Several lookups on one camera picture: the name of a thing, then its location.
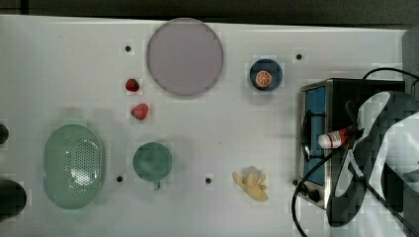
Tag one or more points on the peeled banana toy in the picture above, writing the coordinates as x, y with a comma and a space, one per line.
252, 183

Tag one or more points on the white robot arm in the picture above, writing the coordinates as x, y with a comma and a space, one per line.
384, 137

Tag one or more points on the small black cylinder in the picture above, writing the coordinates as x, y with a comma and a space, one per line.
4, 133

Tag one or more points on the orange slice toy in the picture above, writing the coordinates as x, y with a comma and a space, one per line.
263, 79

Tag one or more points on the black oven door handle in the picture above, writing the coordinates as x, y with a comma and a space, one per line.
306, 130

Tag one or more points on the black toaster oven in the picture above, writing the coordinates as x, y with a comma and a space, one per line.
330, 97

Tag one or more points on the green perforated colander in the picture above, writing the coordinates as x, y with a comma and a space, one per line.
73, 165

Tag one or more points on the large black cylinder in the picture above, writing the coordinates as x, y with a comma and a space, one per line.
13, 199

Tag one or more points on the green cup with handle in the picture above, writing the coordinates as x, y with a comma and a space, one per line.
152, 162

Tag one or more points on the red ketchup bottle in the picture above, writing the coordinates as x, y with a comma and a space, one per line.
335, 139

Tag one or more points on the pink strawberry toy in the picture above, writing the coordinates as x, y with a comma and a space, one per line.
140, 111

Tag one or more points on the blue bowl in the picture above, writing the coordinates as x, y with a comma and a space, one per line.
273, 68

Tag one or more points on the dark red strawberry toy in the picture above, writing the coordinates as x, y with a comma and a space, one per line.
132, 85

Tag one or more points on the purple round plate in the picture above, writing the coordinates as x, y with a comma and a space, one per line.
185, 57

